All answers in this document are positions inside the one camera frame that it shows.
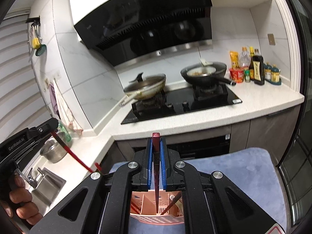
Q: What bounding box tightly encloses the steel mixing bowl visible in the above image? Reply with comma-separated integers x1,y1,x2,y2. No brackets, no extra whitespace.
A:
40,136,67,163

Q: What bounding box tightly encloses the blue grey table mat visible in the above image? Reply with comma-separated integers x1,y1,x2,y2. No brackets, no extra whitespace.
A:
109,147,288,234

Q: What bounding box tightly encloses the black wok with lid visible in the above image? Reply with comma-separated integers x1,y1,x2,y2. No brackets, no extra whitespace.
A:
180,59,236,88

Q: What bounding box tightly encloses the pink plastic utensil holder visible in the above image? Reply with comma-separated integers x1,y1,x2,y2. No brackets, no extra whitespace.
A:
129,190,185,225

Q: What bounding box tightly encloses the clear plastic oil bottle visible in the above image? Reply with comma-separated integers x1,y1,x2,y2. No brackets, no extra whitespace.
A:
238,47,251,70

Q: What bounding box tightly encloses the seasoning jar rack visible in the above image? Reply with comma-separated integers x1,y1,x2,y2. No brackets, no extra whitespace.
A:
264,62,281,86

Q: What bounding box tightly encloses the black gas stove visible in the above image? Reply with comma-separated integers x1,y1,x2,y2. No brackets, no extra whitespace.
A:
121,83,242,125

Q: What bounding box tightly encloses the green dish soap bottle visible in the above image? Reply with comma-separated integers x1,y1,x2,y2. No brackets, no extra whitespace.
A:
58,121,71,143

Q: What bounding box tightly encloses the dark red chopstick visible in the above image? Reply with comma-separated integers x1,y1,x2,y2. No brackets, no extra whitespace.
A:
152,132,161,213
161,191,182,215

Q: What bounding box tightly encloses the person's left hand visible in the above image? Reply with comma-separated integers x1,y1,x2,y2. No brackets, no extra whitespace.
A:
9,174,43,226

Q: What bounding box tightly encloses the stainless steel sink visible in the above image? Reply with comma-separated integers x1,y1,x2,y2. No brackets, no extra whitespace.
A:
31,168,66,216

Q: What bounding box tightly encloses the yellow seasoning packet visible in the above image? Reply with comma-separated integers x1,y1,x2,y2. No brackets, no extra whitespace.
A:
230,51,239,69

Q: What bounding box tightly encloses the green hanging skimmer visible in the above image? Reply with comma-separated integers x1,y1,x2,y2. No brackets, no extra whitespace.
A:
29,22,47,57

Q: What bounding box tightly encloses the small green cap jar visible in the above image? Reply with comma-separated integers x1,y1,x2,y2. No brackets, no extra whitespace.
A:
244,70,251,83

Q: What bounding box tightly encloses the black range hood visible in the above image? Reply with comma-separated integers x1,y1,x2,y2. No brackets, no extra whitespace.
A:
74,0,212,66

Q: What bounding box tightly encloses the dark soy sauce bottle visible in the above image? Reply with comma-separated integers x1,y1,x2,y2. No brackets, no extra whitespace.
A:
252,49,265,86

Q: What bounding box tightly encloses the red instant noodle cup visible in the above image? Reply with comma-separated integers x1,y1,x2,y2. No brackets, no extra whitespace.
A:
229,68,244,83

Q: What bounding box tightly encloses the beige wok with lid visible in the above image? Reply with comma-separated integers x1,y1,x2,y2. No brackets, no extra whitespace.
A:
120,73,167,107

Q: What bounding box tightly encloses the purple hanging cloth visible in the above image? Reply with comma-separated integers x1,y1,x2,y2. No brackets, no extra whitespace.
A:
49,84,60,118

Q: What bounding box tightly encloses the chrome kitchen faucet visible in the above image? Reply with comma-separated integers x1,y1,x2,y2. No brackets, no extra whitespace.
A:
16,168,45,189

